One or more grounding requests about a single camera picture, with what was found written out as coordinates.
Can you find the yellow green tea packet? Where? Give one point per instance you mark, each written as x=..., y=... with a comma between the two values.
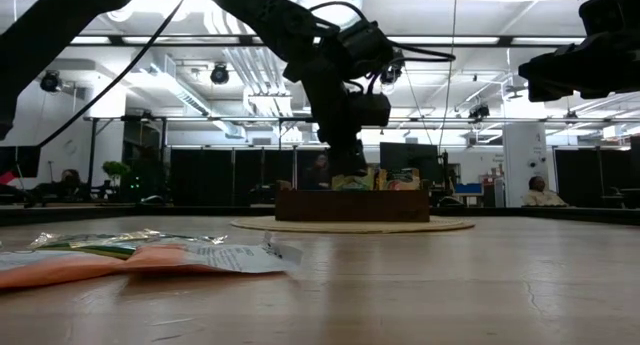
x=405, y=181
x=355, y=185
x=381, y=181
x=100, y=250

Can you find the black ceiling spotlight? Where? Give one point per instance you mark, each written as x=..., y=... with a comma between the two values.
x=50, y=81
x=219, y=75

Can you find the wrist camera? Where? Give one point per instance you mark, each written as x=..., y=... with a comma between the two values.
x=610, y=10
x=372, y=110

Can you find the black aluminium table frame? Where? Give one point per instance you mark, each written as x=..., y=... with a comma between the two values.
x=150, y=214

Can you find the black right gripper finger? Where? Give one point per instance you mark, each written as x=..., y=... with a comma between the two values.
x=560, y=67
x=565, y=94

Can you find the brown wooden tea caddy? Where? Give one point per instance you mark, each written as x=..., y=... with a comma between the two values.
x=350, y=207

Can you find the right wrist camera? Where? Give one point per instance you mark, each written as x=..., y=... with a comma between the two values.
x=610, y=10

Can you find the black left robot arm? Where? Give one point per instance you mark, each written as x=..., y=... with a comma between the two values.
x=50, y=35

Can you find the green leafy plant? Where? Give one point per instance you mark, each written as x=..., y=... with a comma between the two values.
x=116, y=170

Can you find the black partition screen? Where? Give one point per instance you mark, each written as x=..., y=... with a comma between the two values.
x=575, y=170
x=200, y=175
x=612, y=170
x=262, y=165
x=299, y=165

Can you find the person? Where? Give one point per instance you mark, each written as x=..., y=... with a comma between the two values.
x=320, y=170
x=70, y=182
x=542, y=197

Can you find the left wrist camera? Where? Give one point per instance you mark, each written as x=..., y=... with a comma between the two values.
x=372, y=110

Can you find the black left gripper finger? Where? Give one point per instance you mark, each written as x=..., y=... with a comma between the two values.
x=347, y=160

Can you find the round woven straw placemat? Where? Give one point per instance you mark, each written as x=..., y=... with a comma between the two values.
x=350, y=227

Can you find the black computer monitor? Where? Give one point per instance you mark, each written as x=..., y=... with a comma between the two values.
x=410, y=157
x=22, y=161

